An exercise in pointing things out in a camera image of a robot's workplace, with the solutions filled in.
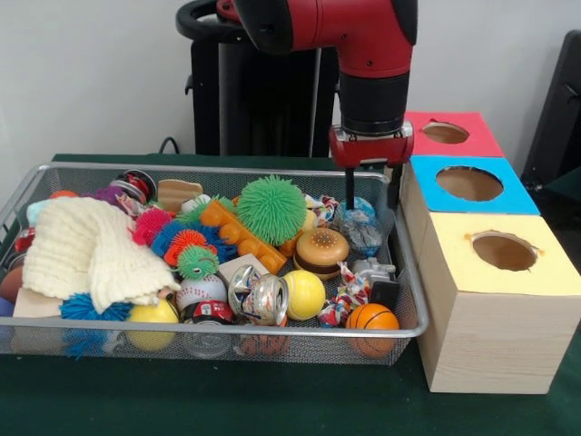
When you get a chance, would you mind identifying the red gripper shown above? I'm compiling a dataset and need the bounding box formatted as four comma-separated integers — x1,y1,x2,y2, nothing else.
328,121,416,213

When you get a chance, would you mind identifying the crushed clear plastic bottle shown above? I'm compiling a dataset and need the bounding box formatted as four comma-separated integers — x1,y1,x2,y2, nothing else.
333,207,385,259

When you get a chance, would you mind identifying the green spiky rubber ball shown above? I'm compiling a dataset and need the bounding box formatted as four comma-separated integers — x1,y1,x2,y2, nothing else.
236,174,308,246

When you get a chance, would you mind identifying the cream waffle cloth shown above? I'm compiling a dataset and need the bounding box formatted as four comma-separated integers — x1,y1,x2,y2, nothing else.
21,195,182,313

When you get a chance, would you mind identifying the wooden box with three holes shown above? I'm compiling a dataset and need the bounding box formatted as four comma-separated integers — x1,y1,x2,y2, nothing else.
383,110,581,394

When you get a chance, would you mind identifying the orange toy basketball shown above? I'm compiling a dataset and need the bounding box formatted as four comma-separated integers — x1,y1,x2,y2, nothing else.
345,302,400,359

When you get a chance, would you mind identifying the opened silver drink can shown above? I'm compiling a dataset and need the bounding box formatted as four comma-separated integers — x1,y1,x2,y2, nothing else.
227,265,291,327

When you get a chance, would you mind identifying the side table with green cloth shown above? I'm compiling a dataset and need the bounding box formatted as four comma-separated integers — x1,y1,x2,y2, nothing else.
542,168,581,214

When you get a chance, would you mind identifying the white baseball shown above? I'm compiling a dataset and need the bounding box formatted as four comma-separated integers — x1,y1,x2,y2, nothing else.
175,273,227,312

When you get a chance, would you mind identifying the black upright panel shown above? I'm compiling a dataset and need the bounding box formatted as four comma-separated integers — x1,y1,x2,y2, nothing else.
521,29,581,183

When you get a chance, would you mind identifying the orange plush toy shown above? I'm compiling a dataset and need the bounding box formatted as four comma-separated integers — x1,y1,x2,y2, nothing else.
153,286,181,306

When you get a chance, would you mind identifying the purple spiky rubber ball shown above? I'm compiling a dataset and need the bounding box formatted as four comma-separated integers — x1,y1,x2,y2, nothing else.
84,184,126,205

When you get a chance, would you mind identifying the blue spiky ball with eyes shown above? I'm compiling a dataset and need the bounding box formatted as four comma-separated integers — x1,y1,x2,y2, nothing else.
59,292,135,322

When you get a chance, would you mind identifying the mint knitted cloth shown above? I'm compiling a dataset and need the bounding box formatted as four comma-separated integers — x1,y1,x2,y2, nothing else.
25,199,51,226

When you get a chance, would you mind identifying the plain wooden block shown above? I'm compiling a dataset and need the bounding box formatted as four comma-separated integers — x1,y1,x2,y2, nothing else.
12,288,64,318

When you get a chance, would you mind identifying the brown toy football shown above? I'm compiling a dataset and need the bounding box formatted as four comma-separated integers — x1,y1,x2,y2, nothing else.
0,266,24,303

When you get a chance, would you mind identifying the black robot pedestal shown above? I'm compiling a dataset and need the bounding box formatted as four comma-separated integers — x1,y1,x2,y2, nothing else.
175,0,346,158

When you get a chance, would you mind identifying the shallow wire mesh bin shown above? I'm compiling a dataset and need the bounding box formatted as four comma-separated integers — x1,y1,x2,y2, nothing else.
0,162,431,364

